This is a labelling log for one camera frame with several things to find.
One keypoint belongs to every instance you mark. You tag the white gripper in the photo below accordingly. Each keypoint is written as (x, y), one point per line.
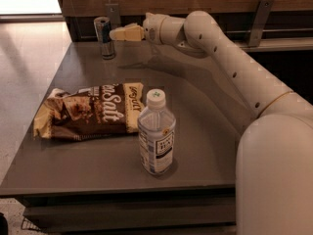
(152, 28)

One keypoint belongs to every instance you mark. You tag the red bull can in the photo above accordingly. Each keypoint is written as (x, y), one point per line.
(103, 28)

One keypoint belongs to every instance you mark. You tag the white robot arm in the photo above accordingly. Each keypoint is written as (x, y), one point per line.
(274, 167)

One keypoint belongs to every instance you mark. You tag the brown sea salt chip bag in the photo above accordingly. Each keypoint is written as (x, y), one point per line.
(90, 113)

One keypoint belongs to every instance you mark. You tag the clear plastic water bottle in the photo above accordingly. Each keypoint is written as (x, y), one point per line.
(156, 125)

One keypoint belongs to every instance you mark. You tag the left metal wall bracket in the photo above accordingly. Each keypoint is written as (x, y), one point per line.
(113, 14)

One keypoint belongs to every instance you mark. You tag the metal wall bracket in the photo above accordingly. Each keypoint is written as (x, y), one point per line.
(113, 14)
(260, 19)

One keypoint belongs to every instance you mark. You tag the right metal wall bracket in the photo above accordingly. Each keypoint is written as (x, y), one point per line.
(260, 19)

